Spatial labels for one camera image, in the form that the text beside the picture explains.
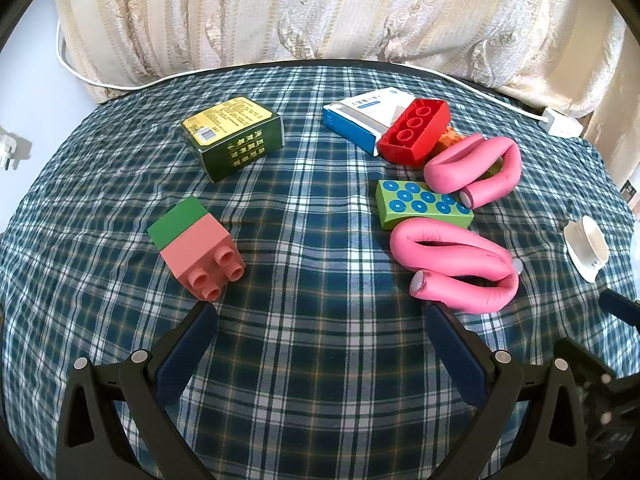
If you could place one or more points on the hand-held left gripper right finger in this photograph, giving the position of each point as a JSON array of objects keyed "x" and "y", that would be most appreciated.
[{"x": 457, "y": 355}]

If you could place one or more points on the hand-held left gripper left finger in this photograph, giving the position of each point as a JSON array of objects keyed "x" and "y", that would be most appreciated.
[{"x": 192, "y": 340}]

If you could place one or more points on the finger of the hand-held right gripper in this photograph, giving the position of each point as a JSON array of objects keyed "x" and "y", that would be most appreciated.
[
  {"x": 585, "y": 375},
  {"x": 620, "y": 306}
]

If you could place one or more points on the white cup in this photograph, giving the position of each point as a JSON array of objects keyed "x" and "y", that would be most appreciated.
[{"x": 595, "y": 240}]

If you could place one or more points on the pink and green toy block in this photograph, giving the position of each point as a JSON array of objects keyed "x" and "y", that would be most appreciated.
[{"x": 200, "y": 250}]

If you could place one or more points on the pink foam hair roller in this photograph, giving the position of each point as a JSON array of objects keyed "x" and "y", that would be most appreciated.
[
  {"x": 450, "y": 170},
  {"x": 440, "y": 250}
]

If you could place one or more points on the green block with blue dots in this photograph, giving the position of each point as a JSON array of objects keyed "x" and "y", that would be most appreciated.
[{"x": 425, "y": 205}]

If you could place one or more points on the dark green medicine box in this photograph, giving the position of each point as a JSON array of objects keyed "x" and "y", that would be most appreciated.
[{"x": 235, "y": 140}]

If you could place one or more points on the orange toy brick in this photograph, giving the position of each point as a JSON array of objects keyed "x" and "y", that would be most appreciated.
[{"x": 450, "y": 141}]

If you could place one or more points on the red toy brick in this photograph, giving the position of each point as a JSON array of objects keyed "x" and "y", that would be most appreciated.
[{"x": 415, "y": 135}]

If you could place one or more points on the white and blue medicine box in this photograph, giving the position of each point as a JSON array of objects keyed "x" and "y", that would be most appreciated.
[{"x": 360, "y": 115}]

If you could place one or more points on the blue plaid tablecloth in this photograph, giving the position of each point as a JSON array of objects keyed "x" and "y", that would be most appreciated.
[{"x": 310, "y": 260}]

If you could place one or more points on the white power strip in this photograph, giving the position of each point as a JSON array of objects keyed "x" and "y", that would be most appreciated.
[{"x": 562, "y": 121}]

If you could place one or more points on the cream patterned curtain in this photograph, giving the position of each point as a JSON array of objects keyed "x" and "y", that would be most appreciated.
[{"x": 300, "y": 10}]

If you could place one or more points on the white wall plug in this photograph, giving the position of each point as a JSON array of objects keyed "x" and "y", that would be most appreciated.
[{"x": 12, "y": 152}]

